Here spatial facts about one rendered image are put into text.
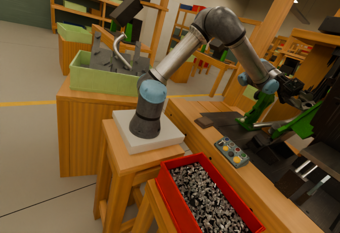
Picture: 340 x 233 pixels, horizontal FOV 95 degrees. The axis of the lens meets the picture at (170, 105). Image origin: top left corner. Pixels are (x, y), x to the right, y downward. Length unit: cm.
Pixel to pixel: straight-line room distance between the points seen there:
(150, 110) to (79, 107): 65
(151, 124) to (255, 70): 53
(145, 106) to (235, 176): 49
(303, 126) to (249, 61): 37
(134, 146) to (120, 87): 64
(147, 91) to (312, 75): 99
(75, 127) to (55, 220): 64
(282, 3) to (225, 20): 81
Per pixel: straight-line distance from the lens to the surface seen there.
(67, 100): 119
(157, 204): 66
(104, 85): 121
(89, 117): 125
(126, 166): 66
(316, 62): 127
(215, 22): 70
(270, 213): 77
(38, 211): 159
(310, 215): 89
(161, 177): 64
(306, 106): 101
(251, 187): 78
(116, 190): 77
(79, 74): 120
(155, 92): 63
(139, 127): 71
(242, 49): 74
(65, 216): 154
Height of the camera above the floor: 136
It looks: 27 degrees down
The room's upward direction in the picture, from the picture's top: 18 degrees clockwise
